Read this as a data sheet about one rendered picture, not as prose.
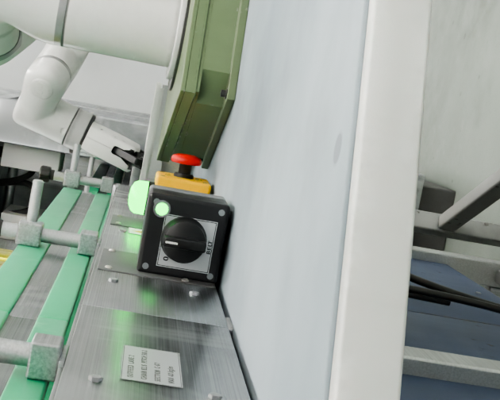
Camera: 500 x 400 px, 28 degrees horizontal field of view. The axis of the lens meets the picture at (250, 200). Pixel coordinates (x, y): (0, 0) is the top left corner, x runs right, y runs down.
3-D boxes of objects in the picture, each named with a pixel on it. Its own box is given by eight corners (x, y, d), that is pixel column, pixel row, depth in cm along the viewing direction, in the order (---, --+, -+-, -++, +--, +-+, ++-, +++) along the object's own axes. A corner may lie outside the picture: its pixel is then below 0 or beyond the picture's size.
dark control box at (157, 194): (215, 270, 106) (136, 257, 105) (228, 197, 105) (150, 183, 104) (221, 286, 98) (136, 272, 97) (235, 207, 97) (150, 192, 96)
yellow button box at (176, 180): (201, 231, 133) (147, 221, 132) (212, 176, 132) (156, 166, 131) (205, 239, 126) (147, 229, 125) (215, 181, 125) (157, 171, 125)
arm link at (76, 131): (65, 142, 187) (78, 148, 188) (60, 146, 178) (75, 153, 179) (82, 106, 186) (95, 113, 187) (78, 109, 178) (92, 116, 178)
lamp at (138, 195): (148, 213, 131) (126, 209, 130) (155, 180, 130) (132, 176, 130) (148, 218, 126) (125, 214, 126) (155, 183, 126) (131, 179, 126)
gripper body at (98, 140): (74, 147, 187) (128, 172, 189) (69, 151, 177) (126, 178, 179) (91, 110, 187) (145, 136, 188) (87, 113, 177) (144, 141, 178)
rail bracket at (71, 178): (102, 245, 173) (30, 233, 172) (119, 150, 171) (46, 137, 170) (101, 248, 170) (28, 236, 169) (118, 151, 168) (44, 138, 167)
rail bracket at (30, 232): (99, 253, 114) (-19, 233, 112) (110, 190, 113) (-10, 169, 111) (98, 259, 110) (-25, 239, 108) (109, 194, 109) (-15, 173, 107)
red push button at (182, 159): (167, 176, 130) (171, 150, 130) (197, 181, 131) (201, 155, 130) (167, 178, 126) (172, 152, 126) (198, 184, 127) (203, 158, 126)
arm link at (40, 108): (43, 41, 178) (27, 63, 170) (98, 67, 179) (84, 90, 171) (17, 108, 185) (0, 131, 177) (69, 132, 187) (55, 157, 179)
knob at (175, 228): (201, 265, 98) (204, 272, 94) (156, 258, 97) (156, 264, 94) (210, 221, 97) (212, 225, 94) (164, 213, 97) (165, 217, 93)
